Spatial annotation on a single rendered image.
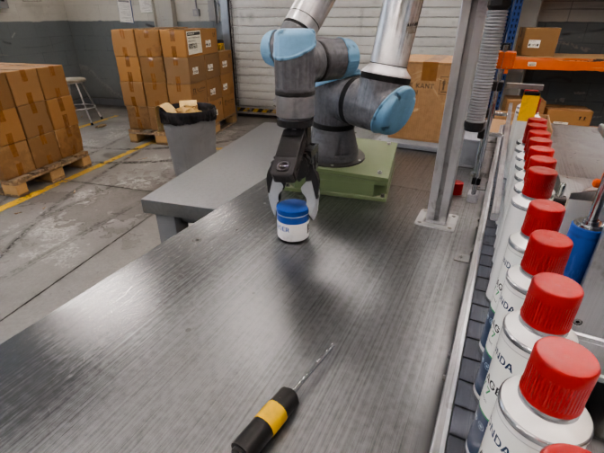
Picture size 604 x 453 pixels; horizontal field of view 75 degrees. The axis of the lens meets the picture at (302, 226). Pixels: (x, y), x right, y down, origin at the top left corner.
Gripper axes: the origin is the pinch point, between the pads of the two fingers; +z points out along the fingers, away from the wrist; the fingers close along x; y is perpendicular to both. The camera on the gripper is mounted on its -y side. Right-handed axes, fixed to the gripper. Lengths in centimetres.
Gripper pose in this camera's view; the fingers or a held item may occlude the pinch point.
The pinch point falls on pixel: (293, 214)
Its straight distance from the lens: 83.9
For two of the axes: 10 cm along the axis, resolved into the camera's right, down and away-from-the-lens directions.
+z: 0.0, 8.8, 4.7
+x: -9.6, -1.3, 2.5
